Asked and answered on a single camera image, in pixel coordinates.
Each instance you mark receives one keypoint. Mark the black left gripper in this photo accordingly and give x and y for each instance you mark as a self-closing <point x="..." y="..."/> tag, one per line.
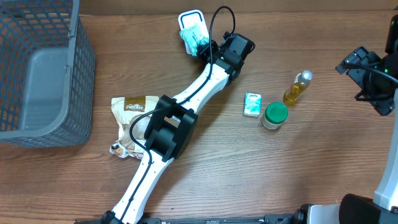
<point x="205" y="51"/>

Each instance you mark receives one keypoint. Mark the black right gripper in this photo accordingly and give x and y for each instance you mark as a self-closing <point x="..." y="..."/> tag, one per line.
<point x="354" y="62"/>

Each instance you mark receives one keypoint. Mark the teal snack bar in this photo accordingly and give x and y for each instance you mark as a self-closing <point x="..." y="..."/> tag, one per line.
<point x="194" y="37"/>

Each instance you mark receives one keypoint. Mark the teal Kleenex tissue pack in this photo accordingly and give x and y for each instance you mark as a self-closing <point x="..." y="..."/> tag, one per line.
<point x="252" y="104"/>

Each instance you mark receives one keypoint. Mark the yellow liquid bottle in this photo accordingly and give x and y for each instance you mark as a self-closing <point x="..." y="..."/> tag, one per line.
<point x="300" y="84"/>

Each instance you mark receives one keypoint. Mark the green lidded jar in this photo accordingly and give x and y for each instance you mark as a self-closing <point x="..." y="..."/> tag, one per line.
<point x="275" y="114"/>

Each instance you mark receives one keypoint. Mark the brown snack packet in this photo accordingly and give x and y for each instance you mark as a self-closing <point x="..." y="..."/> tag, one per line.
<point x="126" y="110"/>

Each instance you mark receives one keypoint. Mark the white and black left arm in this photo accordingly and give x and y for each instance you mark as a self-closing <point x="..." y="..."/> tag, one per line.
<point x="172" y="123"/>

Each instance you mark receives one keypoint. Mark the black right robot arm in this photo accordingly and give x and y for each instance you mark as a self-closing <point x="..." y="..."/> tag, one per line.
<point x="381" y="206"/>

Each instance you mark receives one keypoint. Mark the white barcode scanner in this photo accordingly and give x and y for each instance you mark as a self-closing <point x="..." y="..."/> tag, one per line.
<point x="189" y="18"/>

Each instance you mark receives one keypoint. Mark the dark grey mesh basket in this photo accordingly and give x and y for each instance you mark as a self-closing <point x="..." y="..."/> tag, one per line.
<point x="47" y="74"/>

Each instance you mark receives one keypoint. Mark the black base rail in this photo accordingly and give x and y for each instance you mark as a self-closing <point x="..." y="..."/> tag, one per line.
<point x="327" y="214"/>

